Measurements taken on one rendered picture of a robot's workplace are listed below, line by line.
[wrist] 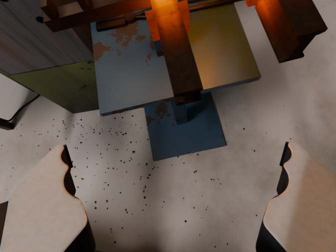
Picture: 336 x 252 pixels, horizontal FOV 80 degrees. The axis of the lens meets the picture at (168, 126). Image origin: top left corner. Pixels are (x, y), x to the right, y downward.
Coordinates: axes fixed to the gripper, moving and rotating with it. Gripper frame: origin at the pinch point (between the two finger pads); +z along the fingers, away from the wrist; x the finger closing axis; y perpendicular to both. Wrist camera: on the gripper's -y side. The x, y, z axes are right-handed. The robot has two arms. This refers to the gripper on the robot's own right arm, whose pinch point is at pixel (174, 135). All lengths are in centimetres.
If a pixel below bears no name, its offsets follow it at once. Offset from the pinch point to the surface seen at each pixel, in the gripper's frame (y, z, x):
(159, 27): -6.1, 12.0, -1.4
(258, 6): -7.9, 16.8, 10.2
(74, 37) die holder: -3, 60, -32
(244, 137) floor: 50, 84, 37
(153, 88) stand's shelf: 8.0, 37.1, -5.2
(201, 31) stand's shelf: -4.0, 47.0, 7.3
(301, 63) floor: 17, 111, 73
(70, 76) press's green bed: 13, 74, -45
